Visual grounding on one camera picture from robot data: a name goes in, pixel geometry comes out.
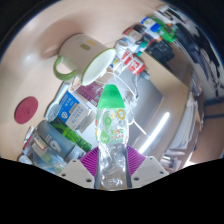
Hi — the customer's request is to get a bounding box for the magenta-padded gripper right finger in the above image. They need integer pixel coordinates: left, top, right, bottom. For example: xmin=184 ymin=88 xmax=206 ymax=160
xmin=124 ymin=144 xmax=169 ymax=189

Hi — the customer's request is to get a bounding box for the white cable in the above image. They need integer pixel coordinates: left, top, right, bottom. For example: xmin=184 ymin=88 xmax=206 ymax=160
xmin=109 ymin=59 xmax=148 ymax=136

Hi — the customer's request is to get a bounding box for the blue and white carton box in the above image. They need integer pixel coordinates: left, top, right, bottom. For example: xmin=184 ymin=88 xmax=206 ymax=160
xmin=57 ymin=90 xmax=92 ymax=131

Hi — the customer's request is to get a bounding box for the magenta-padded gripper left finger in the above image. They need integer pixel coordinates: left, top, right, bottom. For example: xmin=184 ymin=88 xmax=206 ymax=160
xmin=59 ymin=146 xmax=101 ymax=190

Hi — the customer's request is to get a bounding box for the flat round red coaster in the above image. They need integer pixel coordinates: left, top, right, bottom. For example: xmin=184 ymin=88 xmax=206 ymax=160
xmin=14 ymin=96 xmax=39 ymax=125

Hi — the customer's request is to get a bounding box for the long white light strip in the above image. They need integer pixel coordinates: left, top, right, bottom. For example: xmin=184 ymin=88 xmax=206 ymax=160
xmin=138 ymin=111 xmax=171 ymax=154

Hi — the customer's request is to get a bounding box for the magenta foil pouch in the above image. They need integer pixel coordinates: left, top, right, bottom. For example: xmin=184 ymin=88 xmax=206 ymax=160
xmin=77 ymin=81 xmax=104 ymax=108

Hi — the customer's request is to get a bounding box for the white mug with green rim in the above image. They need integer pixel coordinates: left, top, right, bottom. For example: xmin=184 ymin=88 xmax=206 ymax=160
xmin=53 ymin=33 xmax=117 ymax=87

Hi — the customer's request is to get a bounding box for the clear bottle with green cap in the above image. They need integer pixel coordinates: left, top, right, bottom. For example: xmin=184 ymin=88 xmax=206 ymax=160
xmin=94 ymin=84 xmax=129 ymax=190

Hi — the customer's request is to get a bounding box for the red and white canister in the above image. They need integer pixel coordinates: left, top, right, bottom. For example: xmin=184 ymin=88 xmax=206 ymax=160
xmin=120 ymin=51 xmax=147 ymax=75

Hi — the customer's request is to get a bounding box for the dark green bottle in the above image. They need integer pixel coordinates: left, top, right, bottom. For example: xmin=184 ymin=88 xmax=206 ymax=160
xmin=49 ymin=121 xmax=93 ymax=153

